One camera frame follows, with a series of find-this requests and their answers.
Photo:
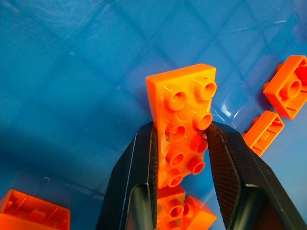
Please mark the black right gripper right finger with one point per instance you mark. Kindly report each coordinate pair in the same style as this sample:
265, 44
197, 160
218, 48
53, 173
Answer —
244, 182

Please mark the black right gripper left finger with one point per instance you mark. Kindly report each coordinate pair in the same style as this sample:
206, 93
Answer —
129, 172

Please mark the orange studded brick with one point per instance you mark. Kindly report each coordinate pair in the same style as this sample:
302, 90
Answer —
182, 95

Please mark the blue plastic tray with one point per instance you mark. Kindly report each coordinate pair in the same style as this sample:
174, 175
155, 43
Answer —
72, 83

